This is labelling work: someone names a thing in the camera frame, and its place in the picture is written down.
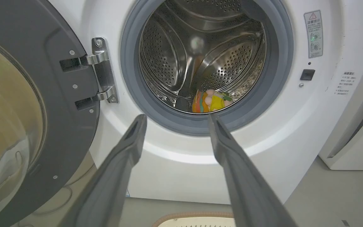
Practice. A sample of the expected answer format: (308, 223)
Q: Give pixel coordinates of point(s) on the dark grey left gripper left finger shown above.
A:
(112, 176)

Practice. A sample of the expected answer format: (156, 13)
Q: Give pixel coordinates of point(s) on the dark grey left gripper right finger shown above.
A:
(244, 176)

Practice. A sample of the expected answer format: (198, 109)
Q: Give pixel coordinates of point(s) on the white laundry basket brown rim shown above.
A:
(197, 221)

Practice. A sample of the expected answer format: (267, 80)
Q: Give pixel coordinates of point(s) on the white front-load washing machine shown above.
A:
(295, 119)

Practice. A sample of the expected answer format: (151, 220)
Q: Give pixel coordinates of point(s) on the colourful plush toy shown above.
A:
(211, 101)

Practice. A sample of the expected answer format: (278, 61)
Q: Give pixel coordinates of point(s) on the grey round washing machine door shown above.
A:
(27, 94)

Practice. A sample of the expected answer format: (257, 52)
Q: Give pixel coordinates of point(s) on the chrome door hinge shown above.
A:
(104, 71)

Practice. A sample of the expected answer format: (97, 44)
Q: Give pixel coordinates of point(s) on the black door latch socket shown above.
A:
(307, 74)

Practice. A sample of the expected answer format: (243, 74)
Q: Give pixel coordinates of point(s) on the white appliance with grey stripe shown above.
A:
(358, 135)

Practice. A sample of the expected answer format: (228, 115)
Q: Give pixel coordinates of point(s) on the grey warning sticker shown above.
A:
(314, 34)

